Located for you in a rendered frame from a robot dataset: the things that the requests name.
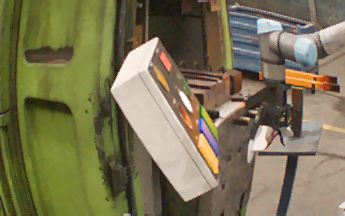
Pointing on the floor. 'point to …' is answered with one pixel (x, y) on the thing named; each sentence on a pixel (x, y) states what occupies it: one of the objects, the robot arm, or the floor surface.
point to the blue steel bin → (247, 39)
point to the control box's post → (150, 194)
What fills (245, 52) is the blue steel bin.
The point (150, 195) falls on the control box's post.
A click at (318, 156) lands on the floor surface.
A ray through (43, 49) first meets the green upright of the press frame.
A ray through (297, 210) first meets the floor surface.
